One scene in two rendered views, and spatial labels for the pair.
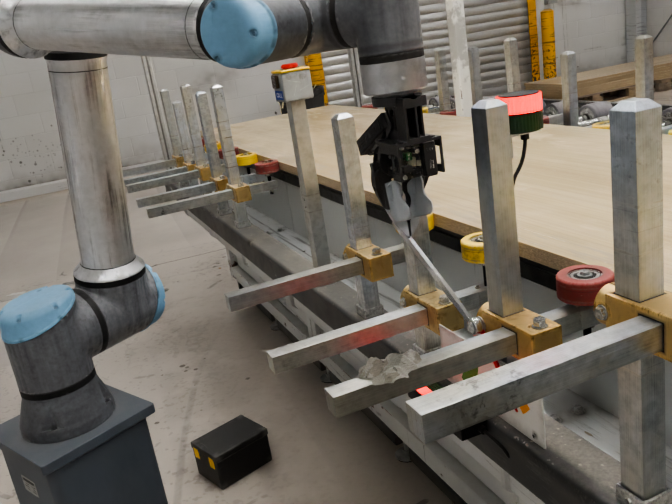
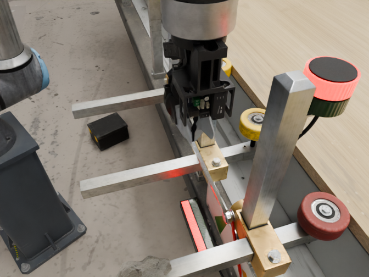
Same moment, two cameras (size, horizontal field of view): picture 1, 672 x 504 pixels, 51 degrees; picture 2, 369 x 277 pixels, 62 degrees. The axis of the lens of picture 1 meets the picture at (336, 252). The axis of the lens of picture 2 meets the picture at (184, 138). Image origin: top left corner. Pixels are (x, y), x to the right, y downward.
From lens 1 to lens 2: 0.65 m
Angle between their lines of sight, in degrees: 27
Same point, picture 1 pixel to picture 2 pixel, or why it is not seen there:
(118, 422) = (13, 156)
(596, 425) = (294, 255)
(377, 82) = (174, 22)
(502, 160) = (289, 137)
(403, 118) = (196, 69)
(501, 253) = (261, 197)
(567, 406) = not seen: hidden behind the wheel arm
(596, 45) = not seen: outside the picture
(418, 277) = (202, 137)
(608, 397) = not seen: hidden behind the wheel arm
